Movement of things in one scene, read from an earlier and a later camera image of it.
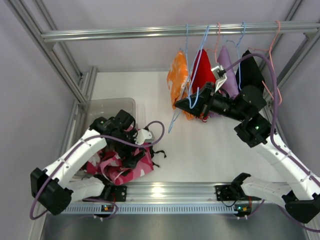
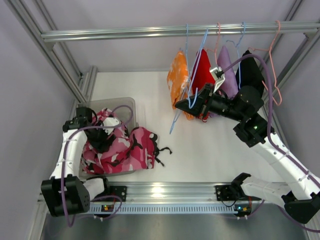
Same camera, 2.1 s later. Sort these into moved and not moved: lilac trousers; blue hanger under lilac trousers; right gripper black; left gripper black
Moved: left gripper black
Not moved: blue hanger under lilac trousers; lilac trousers; right gripper black
